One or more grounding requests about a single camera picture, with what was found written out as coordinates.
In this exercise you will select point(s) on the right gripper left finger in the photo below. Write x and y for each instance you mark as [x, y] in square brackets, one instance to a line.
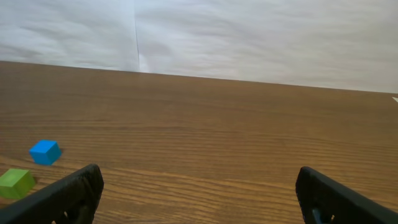
[65, 199]

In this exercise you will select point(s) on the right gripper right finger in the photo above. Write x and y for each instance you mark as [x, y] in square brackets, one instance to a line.
[335, 202]

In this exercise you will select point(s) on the blue cube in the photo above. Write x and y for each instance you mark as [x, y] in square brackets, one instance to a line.
[45, 152]

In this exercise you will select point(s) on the green cube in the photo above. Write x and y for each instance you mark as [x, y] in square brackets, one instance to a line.
[15, 183]

